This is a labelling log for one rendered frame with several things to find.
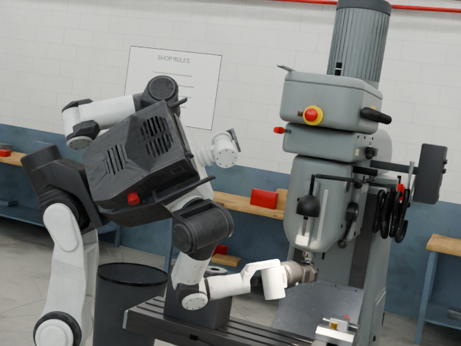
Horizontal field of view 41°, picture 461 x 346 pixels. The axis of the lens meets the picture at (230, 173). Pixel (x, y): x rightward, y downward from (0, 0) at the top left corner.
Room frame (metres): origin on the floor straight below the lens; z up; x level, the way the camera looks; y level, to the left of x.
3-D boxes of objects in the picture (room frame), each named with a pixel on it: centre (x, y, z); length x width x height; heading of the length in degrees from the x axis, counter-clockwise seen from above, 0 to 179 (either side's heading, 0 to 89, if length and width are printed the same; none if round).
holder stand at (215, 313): (2.21, 0.05, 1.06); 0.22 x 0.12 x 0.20; 63
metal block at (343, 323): (2.03, -0.44, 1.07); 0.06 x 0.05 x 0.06; 71
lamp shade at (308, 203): (1.84, -0.25, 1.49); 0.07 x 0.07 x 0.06
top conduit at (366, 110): (2.06, -0.46, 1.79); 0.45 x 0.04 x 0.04; 158
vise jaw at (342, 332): (1.98, -0.42, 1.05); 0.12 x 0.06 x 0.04; 71
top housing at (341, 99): (2.10, -0.32, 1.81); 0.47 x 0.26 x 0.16; 158
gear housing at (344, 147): (2.12, -0.33, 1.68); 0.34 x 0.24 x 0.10; 158
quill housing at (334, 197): (2.09, -0.31, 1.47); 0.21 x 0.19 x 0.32; 68
